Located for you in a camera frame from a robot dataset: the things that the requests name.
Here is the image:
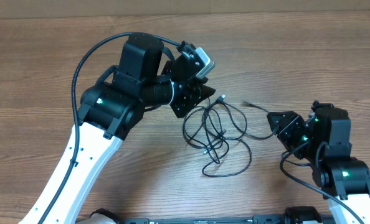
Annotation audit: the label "black USB cables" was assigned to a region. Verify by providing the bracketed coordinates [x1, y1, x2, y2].
[182, 94, 276, 179]

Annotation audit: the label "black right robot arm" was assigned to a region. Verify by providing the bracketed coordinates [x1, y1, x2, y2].
[267, 101, 370, 223]

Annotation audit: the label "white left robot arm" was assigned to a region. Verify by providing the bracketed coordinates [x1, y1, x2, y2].
[23, 32, 215, 223]

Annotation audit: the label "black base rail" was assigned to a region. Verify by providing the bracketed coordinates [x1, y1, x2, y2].
[78, 208, 287, 224]

